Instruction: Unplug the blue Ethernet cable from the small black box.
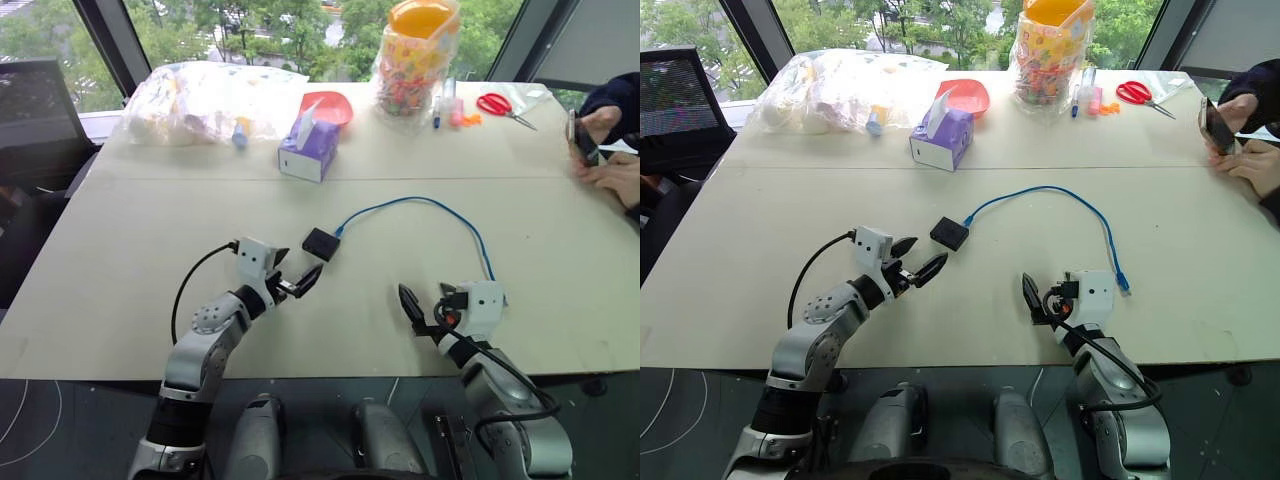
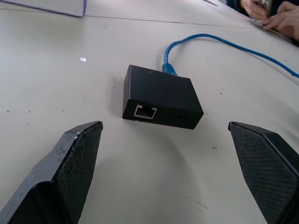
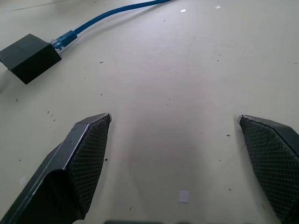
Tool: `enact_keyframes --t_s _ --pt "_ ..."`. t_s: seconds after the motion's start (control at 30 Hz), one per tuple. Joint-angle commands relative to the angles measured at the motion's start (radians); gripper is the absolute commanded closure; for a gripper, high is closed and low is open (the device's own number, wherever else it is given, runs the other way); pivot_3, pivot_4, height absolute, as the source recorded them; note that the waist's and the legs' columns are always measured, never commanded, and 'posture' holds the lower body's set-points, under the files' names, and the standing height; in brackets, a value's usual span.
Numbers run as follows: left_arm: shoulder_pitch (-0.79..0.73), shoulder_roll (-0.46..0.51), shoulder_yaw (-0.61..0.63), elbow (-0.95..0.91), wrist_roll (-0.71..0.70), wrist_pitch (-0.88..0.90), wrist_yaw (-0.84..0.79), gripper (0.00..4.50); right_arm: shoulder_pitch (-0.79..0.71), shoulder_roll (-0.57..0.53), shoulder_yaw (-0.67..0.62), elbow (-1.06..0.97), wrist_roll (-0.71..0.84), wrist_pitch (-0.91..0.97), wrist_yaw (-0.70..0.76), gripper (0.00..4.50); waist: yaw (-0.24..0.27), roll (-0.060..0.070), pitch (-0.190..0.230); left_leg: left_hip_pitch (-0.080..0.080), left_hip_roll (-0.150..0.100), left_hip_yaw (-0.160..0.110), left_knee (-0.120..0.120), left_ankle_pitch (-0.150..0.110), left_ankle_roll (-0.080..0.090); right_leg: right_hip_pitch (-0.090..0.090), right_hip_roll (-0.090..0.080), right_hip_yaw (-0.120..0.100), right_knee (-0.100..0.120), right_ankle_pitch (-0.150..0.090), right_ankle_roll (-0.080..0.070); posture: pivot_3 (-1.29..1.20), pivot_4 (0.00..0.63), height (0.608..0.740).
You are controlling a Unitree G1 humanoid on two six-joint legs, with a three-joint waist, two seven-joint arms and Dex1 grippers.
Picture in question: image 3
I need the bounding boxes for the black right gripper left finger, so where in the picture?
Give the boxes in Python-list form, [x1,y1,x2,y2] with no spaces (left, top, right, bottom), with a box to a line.
[0,112,112,224]

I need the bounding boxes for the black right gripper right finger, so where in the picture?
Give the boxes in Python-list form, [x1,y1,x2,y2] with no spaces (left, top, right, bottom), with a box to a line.
[237,114,299,224]

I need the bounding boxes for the black rectangular box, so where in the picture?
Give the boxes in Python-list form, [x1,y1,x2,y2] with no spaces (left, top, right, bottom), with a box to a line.
[0,33,62,85]

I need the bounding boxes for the white square paper sticker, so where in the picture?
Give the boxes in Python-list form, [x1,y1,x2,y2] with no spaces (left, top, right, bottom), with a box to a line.
[178,190,190,203]

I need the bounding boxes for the blue Ethernet cable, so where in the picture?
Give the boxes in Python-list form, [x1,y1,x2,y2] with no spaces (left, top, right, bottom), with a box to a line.
[49,0,172,51]

